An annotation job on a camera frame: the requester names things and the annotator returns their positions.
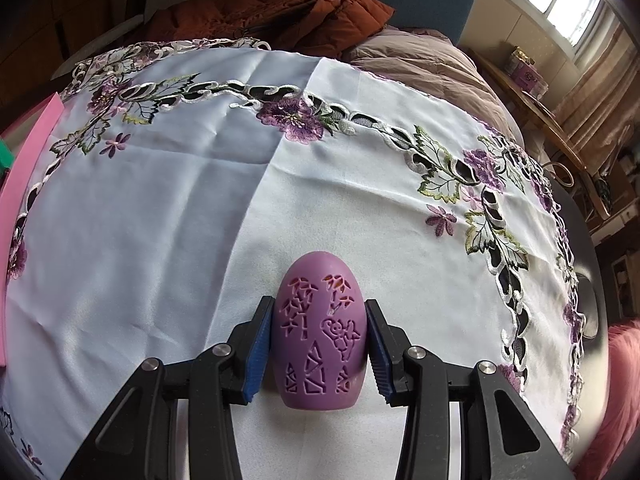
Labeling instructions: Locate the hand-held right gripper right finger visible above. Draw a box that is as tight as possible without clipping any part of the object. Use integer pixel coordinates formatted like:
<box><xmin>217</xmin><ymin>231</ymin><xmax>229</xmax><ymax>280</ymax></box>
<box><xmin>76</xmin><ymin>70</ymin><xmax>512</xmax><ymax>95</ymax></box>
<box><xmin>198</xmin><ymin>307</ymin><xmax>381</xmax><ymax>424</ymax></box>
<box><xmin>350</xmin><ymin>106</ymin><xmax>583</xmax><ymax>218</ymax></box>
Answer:
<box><xmin>365</xmin><ymin>299</ymin><xmax>576</xmax><ymax>480</ymax></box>

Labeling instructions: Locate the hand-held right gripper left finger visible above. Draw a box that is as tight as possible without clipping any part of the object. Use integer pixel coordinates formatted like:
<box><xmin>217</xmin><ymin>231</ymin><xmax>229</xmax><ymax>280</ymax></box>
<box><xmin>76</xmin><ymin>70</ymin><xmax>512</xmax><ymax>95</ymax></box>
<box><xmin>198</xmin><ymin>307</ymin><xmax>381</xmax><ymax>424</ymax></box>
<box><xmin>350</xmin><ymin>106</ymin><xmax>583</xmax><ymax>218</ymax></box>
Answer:
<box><xmin>60</xmin><ymin>295</ymin><xmax>275</xmax><ymax>480</ymax></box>

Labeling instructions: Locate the purple carved egg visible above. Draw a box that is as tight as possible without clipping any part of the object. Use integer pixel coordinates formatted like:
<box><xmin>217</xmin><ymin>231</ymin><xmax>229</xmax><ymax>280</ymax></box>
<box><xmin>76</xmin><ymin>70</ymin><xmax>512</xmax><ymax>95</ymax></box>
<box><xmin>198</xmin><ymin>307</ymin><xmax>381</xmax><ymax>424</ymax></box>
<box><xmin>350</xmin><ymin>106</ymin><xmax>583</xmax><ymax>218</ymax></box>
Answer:
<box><xmin>270</xmin><ymin>251</ymin><xmax>370</xmax><ymax>412</ymax></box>

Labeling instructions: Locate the pink cardboard box tray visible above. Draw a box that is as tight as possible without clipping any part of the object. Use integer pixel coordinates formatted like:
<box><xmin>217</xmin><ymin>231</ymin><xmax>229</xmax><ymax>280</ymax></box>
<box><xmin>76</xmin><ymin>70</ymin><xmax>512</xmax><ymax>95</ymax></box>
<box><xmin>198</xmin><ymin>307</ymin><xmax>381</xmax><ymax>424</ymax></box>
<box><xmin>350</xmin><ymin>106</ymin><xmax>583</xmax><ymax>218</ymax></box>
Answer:
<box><xmin>0</xmin><ymin>96</ymin><xmax>63</xmax><ymax>366</ymax></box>

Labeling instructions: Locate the white embroidered floral tablecloth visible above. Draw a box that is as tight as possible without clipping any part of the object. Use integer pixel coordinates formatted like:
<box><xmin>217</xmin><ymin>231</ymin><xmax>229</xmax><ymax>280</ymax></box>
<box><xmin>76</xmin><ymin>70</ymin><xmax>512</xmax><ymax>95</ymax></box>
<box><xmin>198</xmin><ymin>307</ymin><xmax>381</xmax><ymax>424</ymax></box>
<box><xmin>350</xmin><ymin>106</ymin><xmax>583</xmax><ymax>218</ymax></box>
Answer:
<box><xmin>0</xmin><ymin>39</ymin><xmax>588</xmax><ymax>480</ymax></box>

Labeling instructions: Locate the pink fuzzy cushion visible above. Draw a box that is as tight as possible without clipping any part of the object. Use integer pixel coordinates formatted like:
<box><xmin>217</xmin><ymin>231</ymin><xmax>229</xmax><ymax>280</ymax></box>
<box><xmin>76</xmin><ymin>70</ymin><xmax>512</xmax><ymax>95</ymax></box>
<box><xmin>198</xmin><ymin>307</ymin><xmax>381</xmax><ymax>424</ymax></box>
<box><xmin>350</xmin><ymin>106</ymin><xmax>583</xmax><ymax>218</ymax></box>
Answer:
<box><xmin>585</xmin><ymin>322</ymin><xmax>640</xmax><ymax>480</ymax></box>

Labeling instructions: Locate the wooden side table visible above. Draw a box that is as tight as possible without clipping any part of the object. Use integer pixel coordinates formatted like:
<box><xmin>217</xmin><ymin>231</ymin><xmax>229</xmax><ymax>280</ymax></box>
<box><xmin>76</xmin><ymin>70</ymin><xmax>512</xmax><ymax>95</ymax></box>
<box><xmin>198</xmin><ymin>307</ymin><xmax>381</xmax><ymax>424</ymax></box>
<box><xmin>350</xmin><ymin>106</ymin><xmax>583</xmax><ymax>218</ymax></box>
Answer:
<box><xmin>472</xmin><ymin>47</ymin><xmax>591</xmax><ymax>171</ymax></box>

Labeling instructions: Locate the beige duvet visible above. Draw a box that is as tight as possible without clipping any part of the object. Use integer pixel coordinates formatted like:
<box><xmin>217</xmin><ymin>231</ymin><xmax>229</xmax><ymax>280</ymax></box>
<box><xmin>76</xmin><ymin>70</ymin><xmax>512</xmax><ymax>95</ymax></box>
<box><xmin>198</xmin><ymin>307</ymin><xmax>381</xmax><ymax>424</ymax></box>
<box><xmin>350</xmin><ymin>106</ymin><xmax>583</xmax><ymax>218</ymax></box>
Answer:
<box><xmin>347</xmin><ymin>27</ymin><xmax>523</xmax><ymax>146</ymax></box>

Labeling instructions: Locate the pink printed box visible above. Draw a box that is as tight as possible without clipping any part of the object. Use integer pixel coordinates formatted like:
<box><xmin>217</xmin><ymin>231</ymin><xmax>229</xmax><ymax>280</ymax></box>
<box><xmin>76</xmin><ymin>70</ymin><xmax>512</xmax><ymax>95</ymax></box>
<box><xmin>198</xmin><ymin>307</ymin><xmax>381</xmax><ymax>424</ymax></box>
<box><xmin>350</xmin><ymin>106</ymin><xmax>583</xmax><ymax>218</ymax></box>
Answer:
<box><xmin>507</xmin><ymin>46</ymin><xmax>548</xmax><ymax>100</ymax></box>

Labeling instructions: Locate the pink curtain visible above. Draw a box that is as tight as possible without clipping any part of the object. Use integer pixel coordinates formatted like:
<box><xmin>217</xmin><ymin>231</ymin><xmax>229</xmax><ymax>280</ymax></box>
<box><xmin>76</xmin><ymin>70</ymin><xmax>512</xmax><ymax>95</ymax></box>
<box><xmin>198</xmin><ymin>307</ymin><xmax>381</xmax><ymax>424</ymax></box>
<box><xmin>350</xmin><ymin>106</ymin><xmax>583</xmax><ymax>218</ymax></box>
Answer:
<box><xmin>550</xmin><ymin>25</ymin><xmax>640</xmax><ymax>171</ymax></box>

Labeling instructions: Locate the rust brown quilted jacket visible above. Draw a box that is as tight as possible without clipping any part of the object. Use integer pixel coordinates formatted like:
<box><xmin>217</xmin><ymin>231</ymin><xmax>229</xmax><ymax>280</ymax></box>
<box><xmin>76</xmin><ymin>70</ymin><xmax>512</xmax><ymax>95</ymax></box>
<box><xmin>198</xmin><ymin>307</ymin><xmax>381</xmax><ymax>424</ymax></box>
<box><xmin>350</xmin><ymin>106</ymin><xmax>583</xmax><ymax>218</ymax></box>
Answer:
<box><xmin>132</xmin><ymin>0</ymin><xmax>396</xmax><ymax>61</ymax></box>

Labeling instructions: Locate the wooden wardrobe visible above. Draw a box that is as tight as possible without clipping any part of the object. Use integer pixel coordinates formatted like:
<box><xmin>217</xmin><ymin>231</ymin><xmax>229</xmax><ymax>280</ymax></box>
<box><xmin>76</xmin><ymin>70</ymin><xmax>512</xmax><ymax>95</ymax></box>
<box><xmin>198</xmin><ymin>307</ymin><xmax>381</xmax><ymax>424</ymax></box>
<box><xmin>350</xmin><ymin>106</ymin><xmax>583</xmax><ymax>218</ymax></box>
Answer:
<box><xmin>0</xmin><ymin>0</ymin><xmax>151</xmax><ymax>76</ymax></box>

